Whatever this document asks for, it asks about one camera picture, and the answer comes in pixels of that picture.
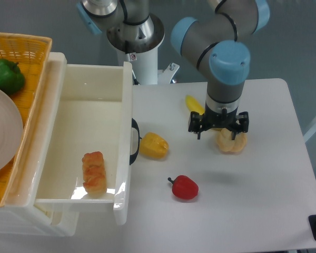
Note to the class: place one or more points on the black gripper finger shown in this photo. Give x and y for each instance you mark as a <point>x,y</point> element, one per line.
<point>196,123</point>
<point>241,125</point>

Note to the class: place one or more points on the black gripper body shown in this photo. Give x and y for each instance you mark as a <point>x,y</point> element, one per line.
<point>211,119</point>

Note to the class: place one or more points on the white drawer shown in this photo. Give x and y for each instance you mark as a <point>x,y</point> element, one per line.
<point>94,114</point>

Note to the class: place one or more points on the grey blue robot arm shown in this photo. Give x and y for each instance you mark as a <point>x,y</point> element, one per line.
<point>214,48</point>

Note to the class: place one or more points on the white drawer cabinet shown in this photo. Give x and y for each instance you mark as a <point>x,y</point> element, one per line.
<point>20,215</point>

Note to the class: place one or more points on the yellow banana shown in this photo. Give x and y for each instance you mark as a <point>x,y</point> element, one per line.
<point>193,105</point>

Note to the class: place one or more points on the round bread roll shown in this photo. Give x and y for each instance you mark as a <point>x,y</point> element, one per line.
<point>227,144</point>

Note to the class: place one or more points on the yellow bell pepper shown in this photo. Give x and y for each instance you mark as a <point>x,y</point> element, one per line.
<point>154,146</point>

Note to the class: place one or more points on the red bell pepper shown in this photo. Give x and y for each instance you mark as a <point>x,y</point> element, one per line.
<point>184,188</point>

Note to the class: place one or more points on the brown bread pastry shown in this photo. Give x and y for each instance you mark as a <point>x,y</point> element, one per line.
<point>94,173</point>

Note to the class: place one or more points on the orange wicker basket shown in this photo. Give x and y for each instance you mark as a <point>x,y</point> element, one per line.
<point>31,52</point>

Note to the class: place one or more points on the beige plate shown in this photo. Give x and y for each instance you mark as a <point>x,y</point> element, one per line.
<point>11,129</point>

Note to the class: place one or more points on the green bell pepper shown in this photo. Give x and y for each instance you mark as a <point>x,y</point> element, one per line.
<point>12,79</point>

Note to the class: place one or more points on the black top drawer handle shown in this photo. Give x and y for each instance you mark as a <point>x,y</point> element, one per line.
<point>135,138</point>

